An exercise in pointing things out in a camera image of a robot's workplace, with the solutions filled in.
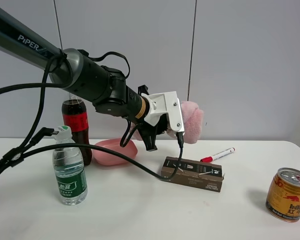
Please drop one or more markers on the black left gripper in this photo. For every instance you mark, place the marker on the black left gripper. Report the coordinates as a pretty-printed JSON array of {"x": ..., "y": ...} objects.
[{"x": 147, "y": 132}]

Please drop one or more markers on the pink plush towel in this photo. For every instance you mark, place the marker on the pink plush towel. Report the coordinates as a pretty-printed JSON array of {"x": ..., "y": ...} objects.
[{"x": 192, "y": 117}]

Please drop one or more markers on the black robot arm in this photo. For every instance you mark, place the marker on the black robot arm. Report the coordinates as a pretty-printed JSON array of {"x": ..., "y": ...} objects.
[{"x": 79, "y": 74}]

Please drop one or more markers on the red white marker pen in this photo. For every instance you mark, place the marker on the red white marker pen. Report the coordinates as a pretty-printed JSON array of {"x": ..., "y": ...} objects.
[{"x": 218, "y": 155}]

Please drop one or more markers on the brown coffee carton box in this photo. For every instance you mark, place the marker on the brown coffee carton box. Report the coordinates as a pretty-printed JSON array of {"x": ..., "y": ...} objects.
[{"x": 196, "y": 174}]

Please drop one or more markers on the cola bottle red label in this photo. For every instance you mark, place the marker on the cola bottle red label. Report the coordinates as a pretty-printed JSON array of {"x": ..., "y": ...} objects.
[{"x": 74, "y": 113}]

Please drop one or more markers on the clear water bottle green label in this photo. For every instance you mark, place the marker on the clear water bottle green label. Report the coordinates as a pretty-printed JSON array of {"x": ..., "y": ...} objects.
[{"x": 70, "y": 175}]

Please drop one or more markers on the gold Red Bull can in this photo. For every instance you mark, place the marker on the gold Red Bull can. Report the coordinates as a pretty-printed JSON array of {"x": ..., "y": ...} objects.
[{"x": 283, "y": 198}]

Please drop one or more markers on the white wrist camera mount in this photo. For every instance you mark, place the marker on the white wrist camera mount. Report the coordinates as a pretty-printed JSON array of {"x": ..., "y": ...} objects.
[{"x": 165, "y": 103}]

